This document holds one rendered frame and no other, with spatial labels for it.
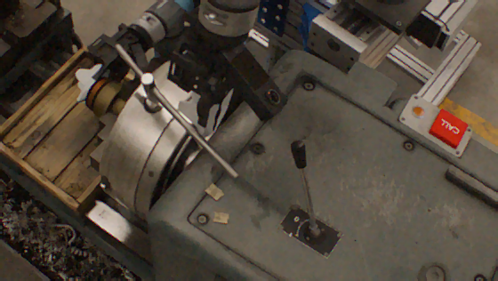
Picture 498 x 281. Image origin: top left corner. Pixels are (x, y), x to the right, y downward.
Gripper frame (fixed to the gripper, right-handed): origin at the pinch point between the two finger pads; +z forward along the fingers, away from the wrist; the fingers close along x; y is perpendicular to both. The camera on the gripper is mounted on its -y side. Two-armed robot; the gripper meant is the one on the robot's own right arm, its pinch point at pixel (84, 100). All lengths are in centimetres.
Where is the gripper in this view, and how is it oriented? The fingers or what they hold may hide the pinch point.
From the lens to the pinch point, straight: 130.3
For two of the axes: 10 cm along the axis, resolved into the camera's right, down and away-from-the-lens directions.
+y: -8.1, -5.3, 2.5
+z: -5.7, 6.6, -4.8
